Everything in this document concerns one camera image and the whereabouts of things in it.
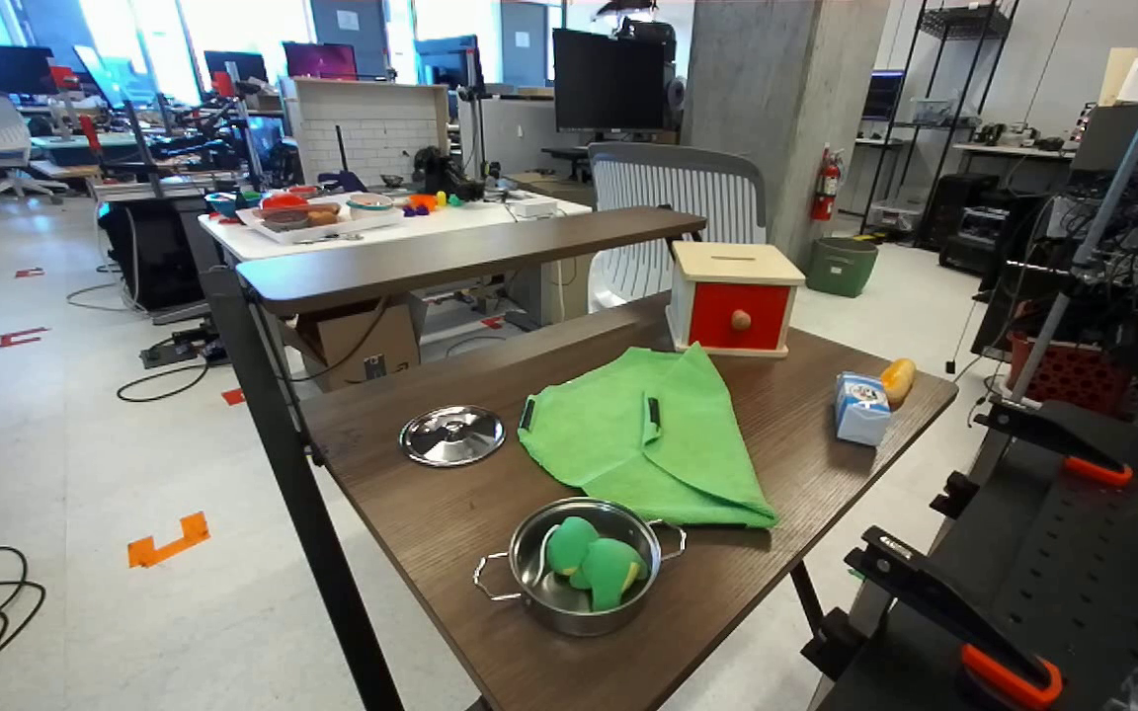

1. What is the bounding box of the round steel pot lid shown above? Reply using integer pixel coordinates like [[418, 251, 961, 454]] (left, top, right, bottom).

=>
[[397, 405, 507, 469]]

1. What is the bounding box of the green microfiber cloth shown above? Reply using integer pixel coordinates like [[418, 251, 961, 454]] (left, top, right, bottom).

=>
[[517, 349, 778, 531]]

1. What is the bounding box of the wooden box with red drawer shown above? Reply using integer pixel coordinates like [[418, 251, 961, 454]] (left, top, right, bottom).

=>
[[667, 243, 806, 357]]

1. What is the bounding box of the green plush toy in pot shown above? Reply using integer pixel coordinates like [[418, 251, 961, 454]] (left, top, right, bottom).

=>
[[545, 519, 638, 614]]

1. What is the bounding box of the cardboard box under shelf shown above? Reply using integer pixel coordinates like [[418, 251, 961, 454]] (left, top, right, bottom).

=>
[[292, 299, 418, 389]]

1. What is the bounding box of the grey mesh office chair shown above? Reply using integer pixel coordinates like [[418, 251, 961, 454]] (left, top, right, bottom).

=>
[[587, 144, 766, 311]]

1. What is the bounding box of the black computer monitor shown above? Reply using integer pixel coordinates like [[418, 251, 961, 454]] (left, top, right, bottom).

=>
[[554, 30, 667, 131]]

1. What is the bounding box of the green storage bin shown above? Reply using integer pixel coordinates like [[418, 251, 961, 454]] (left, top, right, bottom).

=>
[[806, 236, 875, 297]]

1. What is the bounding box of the red fire extinguisher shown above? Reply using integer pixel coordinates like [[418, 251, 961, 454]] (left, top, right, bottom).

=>
[[809, 147, 841, 222]]

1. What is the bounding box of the light blue small carton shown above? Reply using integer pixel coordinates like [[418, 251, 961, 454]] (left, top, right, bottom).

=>
[[833, 373, 894, 447]]

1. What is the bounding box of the white pegboard panel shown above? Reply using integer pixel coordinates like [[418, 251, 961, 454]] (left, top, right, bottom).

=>
[[284, 81, 446, 189]]

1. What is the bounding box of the yellow plush toy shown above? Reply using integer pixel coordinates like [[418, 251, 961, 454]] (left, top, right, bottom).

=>
[[881, 359, 916, 409]]

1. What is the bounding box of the black metal shelving rack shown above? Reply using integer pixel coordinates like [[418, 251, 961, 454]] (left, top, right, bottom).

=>
[[852, 0, 1018, 234]]

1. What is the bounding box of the small steel pot with handles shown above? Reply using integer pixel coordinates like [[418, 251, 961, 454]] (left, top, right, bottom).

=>
[[468, 497, 688, 640]]

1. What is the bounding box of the black clamp with orange handle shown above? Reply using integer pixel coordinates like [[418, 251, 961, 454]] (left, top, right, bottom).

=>
[[845, 525, 1066, 711]]

